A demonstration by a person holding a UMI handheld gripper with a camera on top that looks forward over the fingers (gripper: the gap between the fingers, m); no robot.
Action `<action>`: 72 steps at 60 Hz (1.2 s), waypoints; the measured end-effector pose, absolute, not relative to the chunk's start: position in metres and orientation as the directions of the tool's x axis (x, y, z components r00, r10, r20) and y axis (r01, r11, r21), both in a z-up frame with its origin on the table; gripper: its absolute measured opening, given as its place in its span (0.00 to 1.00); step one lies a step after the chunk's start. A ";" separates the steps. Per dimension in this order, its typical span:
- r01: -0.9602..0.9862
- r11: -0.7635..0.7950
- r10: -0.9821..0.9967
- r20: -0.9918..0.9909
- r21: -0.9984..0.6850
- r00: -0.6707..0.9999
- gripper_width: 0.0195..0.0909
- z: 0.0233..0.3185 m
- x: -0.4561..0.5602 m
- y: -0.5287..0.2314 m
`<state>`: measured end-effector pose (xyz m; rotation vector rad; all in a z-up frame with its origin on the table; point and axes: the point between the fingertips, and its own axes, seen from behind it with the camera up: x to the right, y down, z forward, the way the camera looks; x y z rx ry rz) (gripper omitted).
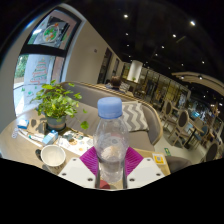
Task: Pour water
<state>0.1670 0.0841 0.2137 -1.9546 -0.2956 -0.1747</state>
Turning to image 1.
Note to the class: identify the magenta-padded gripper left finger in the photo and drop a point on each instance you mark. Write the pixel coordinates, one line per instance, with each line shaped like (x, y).
(75, 172)

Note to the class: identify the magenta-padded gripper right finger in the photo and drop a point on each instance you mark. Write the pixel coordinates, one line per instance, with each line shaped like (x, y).
(146, 171)

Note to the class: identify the clear plastic bottle blue cap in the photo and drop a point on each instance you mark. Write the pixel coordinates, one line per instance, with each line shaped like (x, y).
(111, 143)

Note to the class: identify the yellow card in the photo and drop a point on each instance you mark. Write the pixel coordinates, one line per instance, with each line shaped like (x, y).
(159, 158)

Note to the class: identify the white mug with black print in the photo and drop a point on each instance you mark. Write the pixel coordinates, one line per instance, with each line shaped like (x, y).
(52, 156)

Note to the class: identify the dark grey tufted armchair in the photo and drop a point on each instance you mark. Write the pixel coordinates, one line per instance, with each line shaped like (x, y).
(178, 164)

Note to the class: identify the small light blue carton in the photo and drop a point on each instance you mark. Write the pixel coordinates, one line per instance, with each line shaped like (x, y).
(50, 137)

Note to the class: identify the grey white chevron cushion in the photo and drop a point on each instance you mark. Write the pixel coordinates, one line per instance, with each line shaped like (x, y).
(135, 116)

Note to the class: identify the green potted plant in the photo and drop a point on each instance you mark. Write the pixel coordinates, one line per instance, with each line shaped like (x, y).
(56, 103)

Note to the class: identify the grey curved sofa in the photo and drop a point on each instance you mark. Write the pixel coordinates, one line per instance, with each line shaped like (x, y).
(91, 96)

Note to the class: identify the person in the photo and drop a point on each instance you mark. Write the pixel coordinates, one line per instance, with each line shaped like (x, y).
(114, 82)

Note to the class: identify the window with painted decorations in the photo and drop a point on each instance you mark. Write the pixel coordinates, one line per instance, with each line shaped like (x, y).
(38, 70)

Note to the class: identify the group of ceiling spotlights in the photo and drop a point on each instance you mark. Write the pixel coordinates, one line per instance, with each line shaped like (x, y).
(173, 35)

